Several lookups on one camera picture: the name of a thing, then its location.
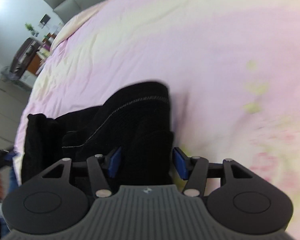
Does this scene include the black velvet pants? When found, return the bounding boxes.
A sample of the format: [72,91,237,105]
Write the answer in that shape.
[21,81,174,186]

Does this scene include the small potted plant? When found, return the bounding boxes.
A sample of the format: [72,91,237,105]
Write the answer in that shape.
[25,23,39,37]

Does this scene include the pink floral bed cover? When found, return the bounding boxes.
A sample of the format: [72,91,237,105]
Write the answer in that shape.
[13,0,300,240]

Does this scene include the dark suitcase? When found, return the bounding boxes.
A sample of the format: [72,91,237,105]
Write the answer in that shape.
[10,37,41,79]

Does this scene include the grey drawer cabinet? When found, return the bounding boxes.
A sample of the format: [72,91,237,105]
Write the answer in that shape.
[0,76,32,148]

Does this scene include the left wooden nightstand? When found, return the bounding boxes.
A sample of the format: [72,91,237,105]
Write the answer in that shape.
[25,32,58,78]

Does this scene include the blue denim jeans leg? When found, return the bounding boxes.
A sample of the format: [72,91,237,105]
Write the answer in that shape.
[0,151,19,239]

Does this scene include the black wall switch panel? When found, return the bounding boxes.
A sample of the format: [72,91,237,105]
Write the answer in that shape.
[38,14,51,29]

